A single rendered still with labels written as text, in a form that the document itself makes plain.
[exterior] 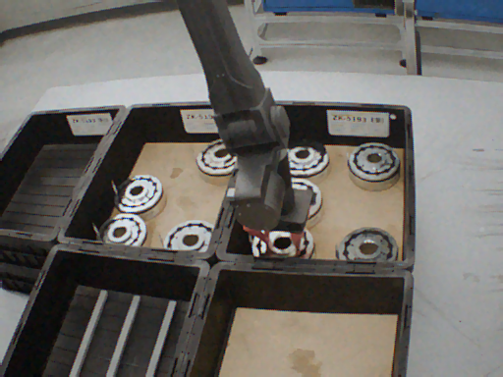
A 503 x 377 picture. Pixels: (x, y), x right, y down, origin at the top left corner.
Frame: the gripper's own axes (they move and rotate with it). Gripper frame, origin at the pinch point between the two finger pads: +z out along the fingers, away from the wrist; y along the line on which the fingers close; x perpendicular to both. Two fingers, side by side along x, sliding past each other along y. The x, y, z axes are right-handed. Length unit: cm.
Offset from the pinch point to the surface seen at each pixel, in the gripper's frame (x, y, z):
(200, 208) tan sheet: 8.3, -18.2, 4.6
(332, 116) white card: 29.3, 3.1, -2.3
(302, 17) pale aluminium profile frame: 193, -44, 65
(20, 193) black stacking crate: 5, -65, 5
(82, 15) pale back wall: 258, -238, 90
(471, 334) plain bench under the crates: -5.0, 36.8, 16.7
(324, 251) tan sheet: 1.8, 6.5, 4.1
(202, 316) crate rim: -19.4, -6.0, -5.2
